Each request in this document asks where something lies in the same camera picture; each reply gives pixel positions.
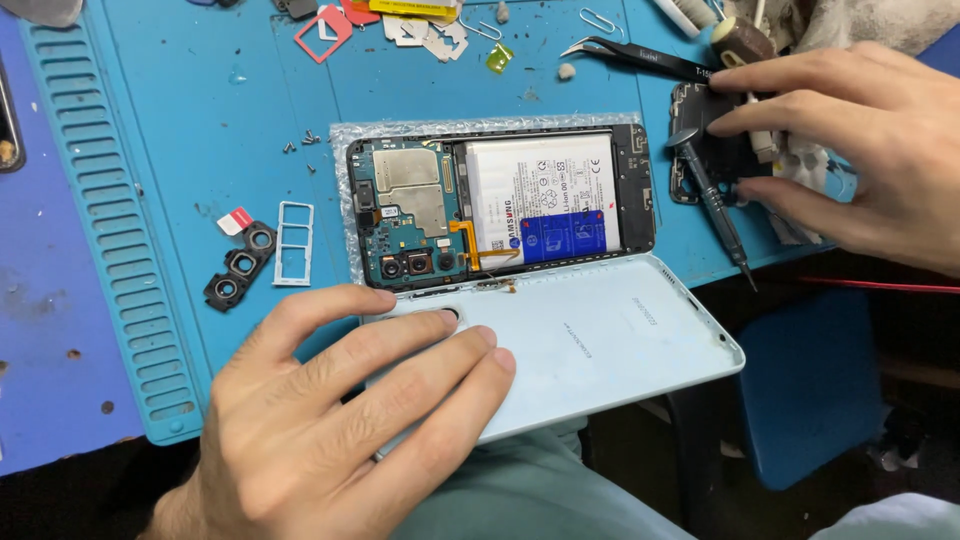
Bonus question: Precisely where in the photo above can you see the person's right hand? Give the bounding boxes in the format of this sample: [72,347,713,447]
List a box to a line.
[705,41,960,279]

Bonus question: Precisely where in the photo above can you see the person's left hand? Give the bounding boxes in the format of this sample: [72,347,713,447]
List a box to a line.
[150,283,519,540]

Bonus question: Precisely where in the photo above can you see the black plastic phone cover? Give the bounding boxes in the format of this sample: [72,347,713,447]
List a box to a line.
[669,81,777,205]

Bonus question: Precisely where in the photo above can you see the pale blue phone back cover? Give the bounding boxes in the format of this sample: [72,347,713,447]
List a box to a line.
[360,252,747,462]

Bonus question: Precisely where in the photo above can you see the white crumpled tissue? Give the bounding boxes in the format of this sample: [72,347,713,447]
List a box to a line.
[771,135,835,247]

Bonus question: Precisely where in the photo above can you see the white cloth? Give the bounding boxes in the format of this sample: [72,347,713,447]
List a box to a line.
[795,0,960,58]

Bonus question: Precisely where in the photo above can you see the white sim card tray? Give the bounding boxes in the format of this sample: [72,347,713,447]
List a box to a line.
[272,201,316,288]

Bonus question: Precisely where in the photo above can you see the grey precision screwdriver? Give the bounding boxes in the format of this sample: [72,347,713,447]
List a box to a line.
[666,127,760,294]

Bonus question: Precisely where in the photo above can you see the red and white sim card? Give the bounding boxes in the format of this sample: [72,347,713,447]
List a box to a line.
[216,207,255,237]

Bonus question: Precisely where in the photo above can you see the opened black smartphone body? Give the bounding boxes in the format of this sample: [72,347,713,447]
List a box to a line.
[346,123,657,292]

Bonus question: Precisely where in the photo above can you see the blue stool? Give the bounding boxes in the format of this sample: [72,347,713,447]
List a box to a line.
[737,288,888,493]

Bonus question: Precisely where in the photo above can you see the person's light green trousers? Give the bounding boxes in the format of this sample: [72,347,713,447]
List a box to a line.
[375,418,960,540]

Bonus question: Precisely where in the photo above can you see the black tweezers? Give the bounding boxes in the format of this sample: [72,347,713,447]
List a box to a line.
[560,35,727,85]

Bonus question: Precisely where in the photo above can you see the group of tiny screws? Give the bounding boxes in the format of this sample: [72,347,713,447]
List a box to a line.
[282,129,324,175]

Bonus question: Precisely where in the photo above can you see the light blue silicone repair mat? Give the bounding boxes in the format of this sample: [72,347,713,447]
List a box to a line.
[18,0,860,447]

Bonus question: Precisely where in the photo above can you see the silver paper clip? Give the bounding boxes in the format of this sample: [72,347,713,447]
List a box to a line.
[457,18,503,42]
[579,7,625,40]

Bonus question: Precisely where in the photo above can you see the white phone battery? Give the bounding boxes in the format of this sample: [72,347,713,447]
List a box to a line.
[463,133,624,265]

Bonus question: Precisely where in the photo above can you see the silver metal shield plates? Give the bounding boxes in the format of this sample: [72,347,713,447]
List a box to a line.
[382,15,470,63]

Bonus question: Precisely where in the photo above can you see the red plastic piece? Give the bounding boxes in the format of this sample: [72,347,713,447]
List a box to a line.
[339,0,383,28]

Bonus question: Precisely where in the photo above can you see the yellow label packet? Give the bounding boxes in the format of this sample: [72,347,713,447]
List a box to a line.
[367,0,461,21]

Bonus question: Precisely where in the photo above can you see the grey cloth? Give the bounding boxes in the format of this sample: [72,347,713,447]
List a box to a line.
[0,0,84,30]

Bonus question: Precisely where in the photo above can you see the white cable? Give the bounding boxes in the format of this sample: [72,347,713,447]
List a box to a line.
[742,90,783,165]

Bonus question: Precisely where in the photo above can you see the red cable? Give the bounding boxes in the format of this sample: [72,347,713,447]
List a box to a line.
[797,275,960,296]

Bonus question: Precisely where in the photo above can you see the black camera lens bezel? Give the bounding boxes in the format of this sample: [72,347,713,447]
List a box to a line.
[204,219,279,313]

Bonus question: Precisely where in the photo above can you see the red plastic card frame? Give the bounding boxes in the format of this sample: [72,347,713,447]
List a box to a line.
[294,3,354,65]

